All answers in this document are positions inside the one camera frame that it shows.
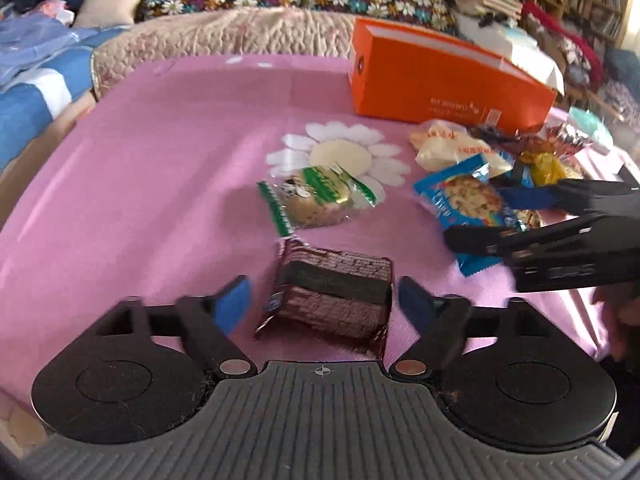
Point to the brown chocolate wafer packet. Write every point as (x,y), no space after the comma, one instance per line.
(330,290)

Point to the pale bread packet red label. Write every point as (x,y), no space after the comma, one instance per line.
(445,147)

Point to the white cloth cover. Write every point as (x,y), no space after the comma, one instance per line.
(520,45)

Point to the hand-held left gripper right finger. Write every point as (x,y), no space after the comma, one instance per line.
(415,305)

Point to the beige quilted blanket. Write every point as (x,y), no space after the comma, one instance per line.
(225,30)

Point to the teal pouch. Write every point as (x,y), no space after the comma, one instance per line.
(595,127)

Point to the green round cookie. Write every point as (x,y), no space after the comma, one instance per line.
(315,195)

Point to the person's right hand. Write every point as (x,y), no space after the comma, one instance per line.
(625,317)

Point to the stack of books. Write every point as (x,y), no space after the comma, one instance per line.
(490,2)

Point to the pink daisy tablecloth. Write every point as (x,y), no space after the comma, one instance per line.
(150,185)

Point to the orange cardboard box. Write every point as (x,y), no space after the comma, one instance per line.
(425,80)

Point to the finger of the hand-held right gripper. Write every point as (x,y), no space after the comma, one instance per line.
(480,239)
(530,196)

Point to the pile of snack packets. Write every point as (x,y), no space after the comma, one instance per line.
(547,167)

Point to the blue cookie packet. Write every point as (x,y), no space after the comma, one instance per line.
(465,195)

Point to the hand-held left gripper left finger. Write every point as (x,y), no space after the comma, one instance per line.
(232,302)

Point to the red knitted cloth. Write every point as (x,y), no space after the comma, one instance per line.
(575,40)

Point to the blue white checked quilt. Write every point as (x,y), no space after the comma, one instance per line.
(35,105)

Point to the lilac checked bedsheet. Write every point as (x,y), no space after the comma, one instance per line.
(30,40)

